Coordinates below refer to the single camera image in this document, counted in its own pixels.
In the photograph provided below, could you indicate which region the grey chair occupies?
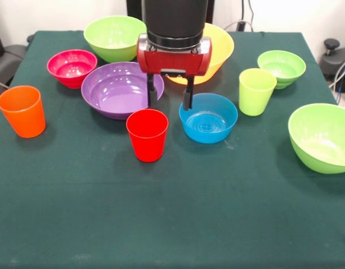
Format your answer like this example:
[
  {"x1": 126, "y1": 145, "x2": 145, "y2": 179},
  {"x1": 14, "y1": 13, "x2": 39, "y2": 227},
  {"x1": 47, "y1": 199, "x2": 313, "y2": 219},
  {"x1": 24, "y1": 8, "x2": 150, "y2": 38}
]
[{"x1": 0, "y1": 44, "x2": 27, "y2": 87}]

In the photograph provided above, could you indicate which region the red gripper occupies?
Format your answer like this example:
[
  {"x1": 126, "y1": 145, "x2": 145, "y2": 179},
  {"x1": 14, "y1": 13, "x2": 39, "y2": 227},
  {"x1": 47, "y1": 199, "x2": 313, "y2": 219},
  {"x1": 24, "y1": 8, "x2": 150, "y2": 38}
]
[{"x1": 136, "y1": 33, "x2": 213, "y2": 112}]

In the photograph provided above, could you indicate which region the large light green bowl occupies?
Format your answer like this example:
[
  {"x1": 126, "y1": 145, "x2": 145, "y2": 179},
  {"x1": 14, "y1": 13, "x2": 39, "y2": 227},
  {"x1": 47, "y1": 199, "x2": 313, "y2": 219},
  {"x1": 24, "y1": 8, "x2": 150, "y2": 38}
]
[
  {"x1": 287, "y1": 103, "x2": 345, "y2": 175},
  {"x1": 83, "y1": 15, "x2": 147, "y2": 63}
]

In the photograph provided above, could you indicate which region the large yellow bowl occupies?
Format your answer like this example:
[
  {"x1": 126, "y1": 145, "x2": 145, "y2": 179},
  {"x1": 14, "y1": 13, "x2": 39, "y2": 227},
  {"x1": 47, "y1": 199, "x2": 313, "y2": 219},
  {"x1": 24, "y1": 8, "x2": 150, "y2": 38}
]
[{"x1": 164, "y1": 22, "x2": 235, "y2": 85}]

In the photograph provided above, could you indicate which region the blue cable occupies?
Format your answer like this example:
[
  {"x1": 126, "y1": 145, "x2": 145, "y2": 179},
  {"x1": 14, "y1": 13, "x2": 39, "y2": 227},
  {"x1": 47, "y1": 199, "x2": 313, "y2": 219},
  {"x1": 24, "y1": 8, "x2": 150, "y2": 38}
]
[{"x1": 335, "y1": 66, "x2": 345, "y2": 105}]

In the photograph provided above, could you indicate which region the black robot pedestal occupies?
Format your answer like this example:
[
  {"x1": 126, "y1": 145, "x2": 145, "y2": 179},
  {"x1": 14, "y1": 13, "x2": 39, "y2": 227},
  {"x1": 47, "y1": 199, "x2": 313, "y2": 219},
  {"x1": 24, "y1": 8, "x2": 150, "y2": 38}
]
[{"x1": 127, "y1": 0, "x2": 215, "y2": 29}]

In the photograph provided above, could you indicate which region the yellow-green cup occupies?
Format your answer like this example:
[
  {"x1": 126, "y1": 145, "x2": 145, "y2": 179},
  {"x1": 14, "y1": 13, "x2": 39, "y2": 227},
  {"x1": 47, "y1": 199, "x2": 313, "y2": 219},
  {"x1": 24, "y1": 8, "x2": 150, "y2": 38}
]
[{"x1": 239, "y1": 68, "x2": 278, "y2": 117}]

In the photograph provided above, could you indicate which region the black hanging cable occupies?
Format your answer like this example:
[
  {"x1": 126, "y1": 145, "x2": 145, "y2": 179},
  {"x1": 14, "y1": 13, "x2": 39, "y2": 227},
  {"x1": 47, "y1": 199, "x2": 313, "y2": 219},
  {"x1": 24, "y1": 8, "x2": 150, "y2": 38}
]
[{"x1": 247, "y1": 0, "x2": 255, "y2": 24}]

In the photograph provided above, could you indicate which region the pink bowl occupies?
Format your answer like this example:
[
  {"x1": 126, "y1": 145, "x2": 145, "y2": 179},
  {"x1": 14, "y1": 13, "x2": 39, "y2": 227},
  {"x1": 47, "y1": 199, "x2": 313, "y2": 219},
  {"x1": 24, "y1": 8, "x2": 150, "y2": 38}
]
[{"x1": 46, "y1": 49, "x2": 98, "y2": 90}]

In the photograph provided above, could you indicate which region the blue bowl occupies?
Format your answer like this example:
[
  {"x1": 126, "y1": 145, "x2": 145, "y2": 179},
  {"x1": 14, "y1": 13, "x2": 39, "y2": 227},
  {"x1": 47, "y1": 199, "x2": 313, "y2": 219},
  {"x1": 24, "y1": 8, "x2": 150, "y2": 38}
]
[{"x1": 178, "y1": 92, "x2": 239, "y2": 145}]

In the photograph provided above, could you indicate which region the small green bowl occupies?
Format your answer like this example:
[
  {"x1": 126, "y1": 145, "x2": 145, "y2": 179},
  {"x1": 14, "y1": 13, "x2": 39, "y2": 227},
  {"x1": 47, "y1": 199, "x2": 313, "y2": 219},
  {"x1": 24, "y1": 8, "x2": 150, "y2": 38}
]
[{"x1": 257, "y1": 50, "x2": 307, "y2": 90}]

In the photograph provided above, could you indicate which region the purple bowl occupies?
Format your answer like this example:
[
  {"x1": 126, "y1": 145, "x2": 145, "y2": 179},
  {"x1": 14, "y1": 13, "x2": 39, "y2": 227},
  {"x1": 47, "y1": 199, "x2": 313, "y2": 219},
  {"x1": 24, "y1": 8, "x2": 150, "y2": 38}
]
[{"x1": 81, "y1": 62, "x2": 165, "y2": 120}]

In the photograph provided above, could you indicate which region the orange cup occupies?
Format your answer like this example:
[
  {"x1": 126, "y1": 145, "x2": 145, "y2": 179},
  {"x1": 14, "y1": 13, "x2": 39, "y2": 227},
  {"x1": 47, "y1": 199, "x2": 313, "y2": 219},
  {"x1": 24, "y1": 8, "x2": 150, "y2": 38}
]
[{"x1": 0, "y1": 85, "x2": 46, "y2": 139}]

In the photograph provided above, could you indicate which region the grey cable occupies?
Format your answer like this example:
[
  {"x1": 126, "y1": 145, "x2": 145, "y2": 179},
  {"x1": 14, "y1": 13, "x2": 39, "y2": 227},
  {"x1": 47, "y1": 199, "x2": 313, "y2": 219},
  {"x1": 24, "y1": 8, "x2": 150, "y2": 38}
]
[{"x1": 328, "y1": 57, "x2": 345, "y2": 88}]

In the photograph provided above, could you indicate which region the black knobbed stand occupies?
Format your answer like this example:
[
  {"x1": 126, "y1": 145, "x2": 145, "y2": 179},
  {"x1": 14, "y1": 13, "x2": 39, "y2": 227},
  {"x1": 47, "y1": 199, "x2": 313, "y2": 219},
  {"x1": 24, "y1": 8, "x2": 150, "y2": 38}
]
[{"x1": 320, "y1": 38, "x2": 345, "y2": 93}]

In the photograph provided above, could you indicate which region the red cup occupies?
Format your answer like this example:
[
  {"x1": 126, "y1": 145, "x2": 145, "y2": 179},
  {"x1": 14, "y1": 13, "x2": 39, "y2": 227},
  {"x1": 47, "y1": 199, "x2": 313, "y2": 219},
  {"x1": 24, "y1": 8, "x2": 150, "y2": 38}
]
[{"x1": 125, "y1": 109, "x2": 170, "y2": 163}]

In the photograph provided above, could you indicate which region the dark green tablecloth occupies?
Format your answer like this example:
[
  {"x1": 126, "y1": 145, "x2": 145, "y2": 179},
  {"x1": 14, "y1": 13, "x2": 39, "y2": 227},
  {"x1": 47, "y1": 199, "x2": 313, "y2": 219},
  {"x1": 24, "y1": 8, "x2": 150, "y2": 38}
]
[{"x1": 0, "y1": 30, "x2": 345, "y2": 269}]

